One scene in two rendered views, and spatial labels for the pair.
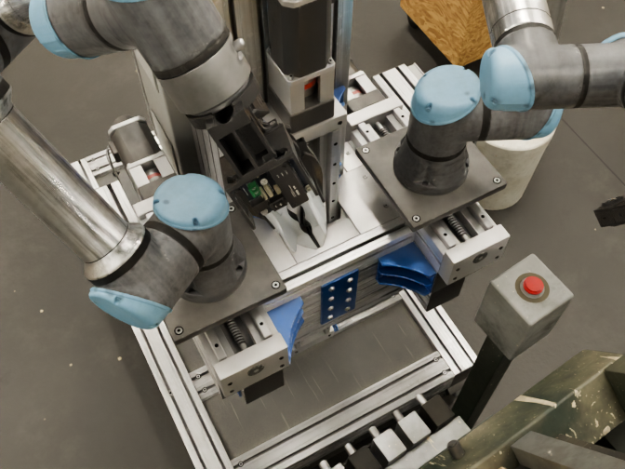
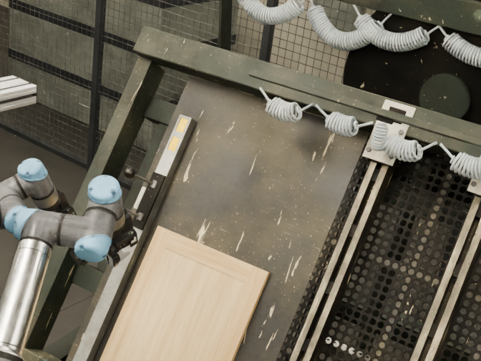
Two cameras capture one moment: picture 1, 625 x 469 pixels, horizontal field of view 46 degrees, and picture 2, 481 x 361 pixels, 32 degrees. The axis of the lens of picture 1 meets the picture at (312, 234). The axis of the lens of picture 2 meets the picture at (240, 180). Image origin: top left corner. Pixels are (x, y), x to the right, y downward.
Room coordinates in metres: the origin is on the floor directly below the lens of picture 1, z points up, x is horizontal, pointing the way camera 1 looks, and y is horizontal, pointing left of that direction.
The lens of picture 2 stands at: (1.02, 1.82, 2.70)
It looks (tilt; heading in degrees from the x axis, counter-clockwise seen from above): 24 degrees down; 243
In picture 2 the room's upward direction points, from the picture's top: 8 degrees clockwise
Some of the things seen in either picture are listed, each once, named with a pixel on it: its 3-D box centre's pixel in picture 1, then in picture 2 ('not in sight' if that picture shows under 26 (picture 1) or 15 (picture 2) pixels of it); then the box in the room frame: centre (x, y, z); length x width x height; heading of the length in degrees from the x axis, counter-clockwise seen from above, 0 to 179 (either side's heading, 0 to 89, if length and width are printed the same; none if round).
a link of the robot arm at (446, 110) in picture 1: (446, 109); not in sight; (0.91, -0.25, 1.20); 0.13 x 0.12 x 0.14; 93
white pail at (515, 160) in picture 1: (504, 140); not in sight; (1.65, -0.67, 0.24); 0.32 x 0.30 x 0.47; 119
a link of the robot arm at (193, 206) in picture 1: (192, 220); not in sight; (0.67, 0.20, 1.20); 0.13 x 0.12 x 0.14; 151
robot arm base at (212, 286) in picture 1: (203, 252); not in sight; (0.68, 0.20, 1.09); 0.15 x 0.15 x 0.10
